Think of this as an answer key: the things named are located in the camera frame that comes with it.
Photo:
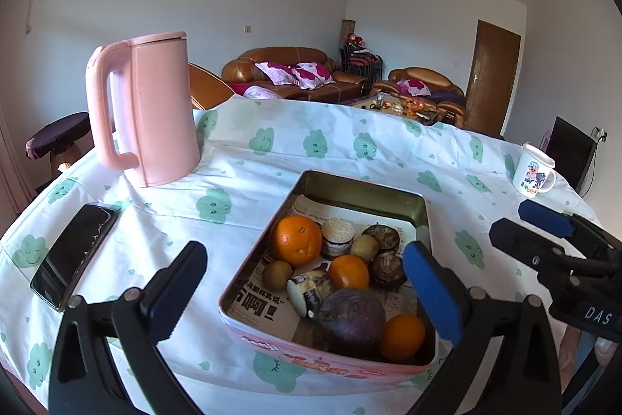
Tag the stacked dark chairs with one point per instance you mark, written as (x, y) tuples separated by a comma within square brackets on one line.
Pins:
[(362, 62)]

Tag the brown wooden door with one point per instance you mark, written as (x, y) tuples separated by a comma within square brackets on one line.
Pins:
[(491, 74)]

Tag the tall patterned floor vase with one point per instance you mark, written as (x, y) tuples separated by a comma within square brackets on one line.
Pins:
[(348, 31)]

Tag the brown leather armchair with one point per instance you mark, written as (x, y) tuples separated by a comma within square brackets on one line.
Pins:
[(209, 87)]

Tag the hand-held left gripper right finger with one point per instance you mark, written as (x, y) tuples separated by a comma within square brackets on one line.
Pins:
[(432, 288)]

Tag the large orange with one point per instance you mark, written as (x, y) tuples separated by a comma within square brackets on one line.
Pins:
[(296, 240)]

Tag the small brown round fruit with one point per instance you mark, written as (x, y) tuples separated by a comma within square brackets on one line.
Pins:
[(278, 274), (364, 247)]

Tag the large purple passion fruit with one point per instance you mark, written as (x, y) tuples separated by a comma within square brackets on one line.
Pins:
[(352, 320)]

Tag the short brown leather sofa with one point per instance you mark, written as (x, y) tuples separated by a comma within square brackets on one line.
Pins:
[(422, 74)]

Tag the black television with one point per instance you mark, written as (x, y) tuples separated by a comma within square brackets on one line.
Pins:
[(568, 152)]

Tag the white green-cloud tablecloth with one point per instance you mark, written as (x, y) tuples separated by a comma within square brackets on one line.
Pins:
[(340, 142)]

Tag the cluttered coffee table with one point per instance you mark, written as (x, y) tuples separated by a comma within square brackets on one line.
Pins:
[(388, 101)]

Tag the purple blanket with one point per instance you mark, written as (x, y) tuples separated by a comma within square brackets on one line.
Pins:
[(444, 95)]

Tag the small orange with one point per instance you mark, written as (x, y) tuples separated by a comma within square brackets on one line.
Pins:
[(402, 336), (349, 271)]

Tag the rectangular tin box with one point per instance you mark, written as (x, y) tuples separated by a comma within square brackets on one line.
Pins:
[(320, 369)]

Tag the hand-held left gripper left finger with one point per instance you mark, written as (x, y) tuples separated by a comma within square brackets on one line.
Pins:
[(160, 325)]

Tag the pink patterned cushion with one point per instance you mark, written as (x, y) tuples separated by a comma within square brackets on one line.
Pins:
[(255, 93)]

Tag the round dark-cushioned stool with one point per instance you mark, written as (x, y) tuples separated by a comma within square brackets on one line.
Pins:
[(58, 138)]

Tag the white magenta floral pillow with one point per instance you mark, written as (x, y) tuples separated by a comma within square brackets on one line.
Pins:
[(313, 72), (277, 72), (413, 87)]

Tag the wall power socket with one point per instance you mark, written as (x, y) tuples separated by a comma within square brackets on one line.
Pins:
[(600, 135)]

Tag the person's right hand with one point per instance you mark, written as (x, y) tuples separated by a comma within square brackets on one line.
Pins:
[(602, 349)]

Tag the pink electric kettle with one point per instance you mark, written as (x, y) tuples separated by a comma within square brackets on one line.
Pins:
[(155, 113)]

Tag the white cartoon mug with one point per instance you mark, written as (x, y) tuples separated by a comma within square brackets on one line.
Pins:
[(532, 172)]

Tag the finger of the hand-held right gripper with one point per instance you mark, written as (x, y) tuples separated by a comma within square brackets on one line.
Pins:
[(544, 216), (515, 240)]

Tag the black smartphone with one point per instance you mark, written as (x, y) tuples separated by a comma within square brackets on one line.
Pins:
[(73, 257)]

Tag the small labelled jar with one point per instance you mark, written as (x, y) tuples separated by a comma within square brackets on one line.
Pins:
[(311, 291), (337, 237)]

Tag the long brown leather sofa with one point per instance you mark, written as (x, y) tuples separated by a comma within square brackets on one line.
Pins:
[(286, 54)]

